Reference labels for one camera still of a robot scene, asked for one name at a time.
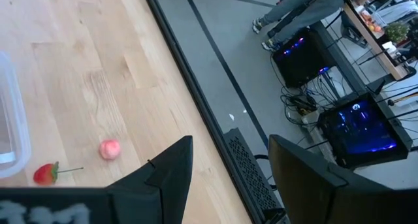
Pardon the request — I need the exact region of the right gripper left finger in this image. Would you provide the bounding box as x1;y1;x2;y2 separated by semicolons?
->
107;135;195;224

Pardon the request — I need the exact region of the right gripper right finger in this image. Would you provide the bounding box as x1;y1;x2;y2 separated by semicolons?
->
268;134;418;224

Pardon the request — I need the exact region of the pink toy peach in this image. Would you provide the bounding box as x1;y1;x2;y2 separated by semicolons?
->
99;138;122;161

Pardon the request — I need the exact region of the red toy strawberry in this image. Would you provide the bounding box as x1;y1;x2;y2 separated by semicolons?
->
32;161;85;187

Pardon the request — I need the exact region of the clear plastic tupperware container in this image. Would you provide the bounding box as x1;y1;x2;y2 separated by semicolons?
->
0;50;33;180

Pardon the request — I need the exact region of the black perforated computer case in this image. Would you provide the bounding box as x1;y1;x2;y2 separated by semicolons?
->
223;128;285;224

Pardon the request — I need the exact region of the black computer with blue lights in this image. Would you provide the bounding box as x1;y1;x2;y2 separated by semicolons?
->
317;92;414;170

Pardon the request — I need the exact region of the black computer with purple lights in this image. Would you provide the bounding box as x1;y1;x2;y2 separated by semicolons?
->
272;27;338;89

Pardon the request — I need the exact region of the wooden desk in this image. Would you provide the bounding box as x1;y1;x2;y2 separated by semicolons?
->
342;0;410;82

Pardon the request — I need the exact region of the small potted plant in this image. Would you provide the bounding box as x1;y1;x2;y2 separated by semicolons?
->
384;21;411;44

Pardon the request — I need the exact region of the person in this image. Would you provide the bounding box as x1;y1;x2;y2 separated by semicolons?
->
251;0;388;52

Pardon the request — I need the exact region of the coiled black cable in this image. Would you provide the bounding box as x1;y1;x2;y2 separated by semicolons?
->
253;153;278;191

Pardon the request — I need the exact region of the black floor cable bundle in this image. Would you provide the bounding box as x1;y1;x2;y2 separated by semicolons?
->
269;52;330;127

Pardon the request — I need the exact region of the black metal table frame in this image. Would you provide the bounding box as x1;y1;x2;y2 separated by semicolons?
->
140;0;262;224

